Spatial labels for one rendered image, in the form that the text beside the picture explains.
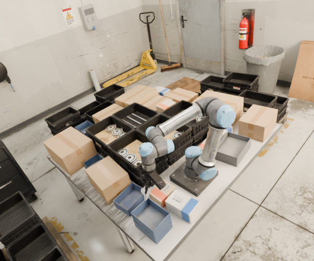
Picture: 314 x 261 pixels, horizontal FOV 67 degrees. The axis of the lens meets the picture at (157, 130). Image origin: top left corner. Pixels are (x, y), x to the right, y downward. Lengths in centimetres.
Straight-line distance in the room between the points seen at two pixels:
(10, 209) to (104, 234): 88
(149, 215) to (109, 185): 36
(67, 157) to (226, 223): 155
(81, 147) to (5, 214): 92
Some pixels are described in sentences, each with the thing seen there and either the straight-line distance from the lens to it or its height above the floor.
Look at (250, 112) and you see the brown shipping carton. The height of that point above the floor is 86.
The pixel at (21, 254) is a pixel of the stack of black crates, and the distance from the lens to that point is 239.
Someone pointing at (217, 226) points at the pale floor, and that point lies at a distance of 245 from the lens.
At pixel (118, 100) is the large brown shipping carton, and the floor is 90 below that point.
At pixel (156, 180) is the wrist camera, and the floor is 110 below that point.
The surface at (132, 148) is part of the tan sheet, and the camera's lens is 204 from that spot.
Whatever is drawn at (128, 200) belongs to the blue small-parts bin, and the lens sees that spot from 183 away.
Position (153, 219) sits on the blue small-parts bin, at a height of 77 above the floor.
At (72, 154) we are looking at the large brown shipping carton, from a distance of 214.
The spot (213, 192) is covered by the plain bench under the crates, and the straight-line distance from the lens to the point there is 178.
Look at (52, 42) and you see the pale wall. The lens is 499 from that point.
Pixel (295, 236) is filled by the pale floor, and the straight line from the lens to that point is 250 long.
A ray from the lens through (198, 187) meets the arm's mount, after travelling 176.
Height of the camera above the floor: 208
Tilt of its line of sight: 35 degrees down
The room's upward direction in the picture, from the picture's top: 12 degrees counter-clockwise
